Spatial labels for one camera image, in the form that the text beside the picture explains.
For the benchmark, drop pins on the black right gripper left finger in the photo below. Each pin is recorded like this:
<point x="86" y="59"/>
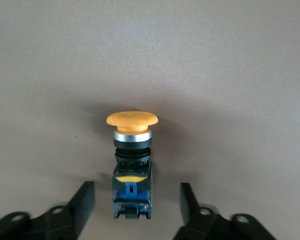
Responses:
<point x="75" y="212"/>

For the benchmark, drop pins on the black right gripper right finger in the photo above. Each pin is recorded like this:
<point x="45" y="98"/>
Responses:
<point x="197" y="220"/>

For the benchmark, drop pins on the orange mushroom push button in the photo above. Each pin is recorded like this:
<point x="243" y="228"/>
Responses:
<point x="132" y="175"/>

